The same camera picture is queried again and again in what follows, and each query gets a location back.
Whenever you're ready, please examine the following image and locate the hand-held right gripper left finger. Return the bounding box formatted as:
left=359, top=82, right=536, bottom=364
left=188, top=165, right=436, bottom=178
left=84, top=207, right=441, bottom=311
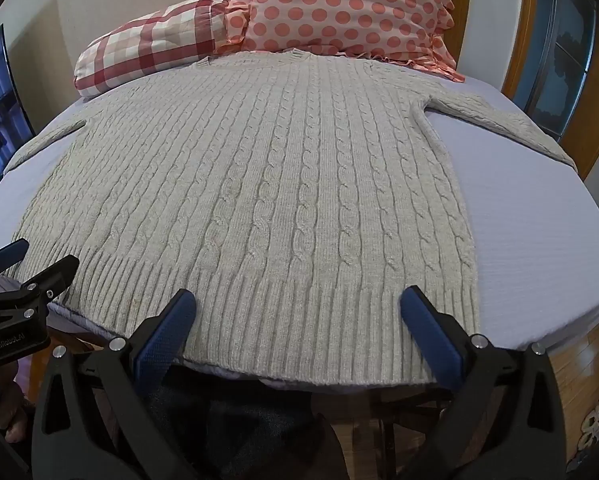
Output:
left=32, top=287, right=200, bottom=480

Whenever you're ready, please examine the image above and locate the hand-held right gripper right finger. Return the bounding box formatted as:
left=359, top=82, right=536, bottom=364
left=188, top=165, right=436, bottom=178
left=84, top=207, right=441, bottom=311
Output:
left=398, top=285, right=568, bottom=480

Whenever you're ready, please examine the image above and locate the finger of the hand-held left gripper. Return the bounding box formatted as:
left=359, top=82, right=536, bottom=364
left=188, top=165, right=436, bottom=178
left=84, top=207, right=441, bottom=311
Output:
left=0, top=239, right=30, bottom=278
left=0, top=254, right=81, bottom=317

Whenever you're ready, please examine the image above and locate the beige cable-knit sweater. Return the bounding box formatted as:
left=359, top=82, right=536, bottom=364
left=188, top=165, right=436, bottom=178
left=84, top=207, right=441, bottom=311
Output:
left=2, top=50, right=578, bottom=397

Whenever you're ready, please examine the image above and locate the person's left hand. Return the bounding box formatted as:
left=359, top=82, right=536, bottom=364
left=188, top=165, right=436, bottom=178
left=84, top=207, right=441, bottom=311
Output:
left=0, top=362, right=31, bottom=445

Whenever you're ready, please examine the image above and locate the bed with lilac sheet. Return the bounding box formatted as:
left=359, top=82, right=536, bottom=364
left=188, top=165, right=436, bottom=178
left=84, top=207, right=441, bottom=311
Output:
left=0, top=55, right=599, bottom=397

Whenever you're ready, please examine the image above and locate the red checked pillow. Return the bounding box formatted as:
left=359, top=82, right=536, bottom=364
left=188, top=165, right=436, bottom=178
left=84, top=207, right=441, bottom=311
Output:
left=73, top=0, right=231, bottom=102

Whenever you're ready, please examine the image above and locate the glass door panel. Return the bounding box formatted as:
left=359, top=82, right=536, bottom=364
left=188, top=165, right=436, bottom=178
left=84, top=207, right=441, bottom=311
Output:
left=522, top=0, right=598, bottom=137

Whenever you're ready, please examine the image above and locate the pink polka dot pillow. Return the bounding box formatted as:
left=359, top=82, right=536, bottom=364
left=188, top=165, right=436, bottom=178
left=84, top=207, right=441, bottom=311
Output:
left=214, top=0, right=473, bottom=84

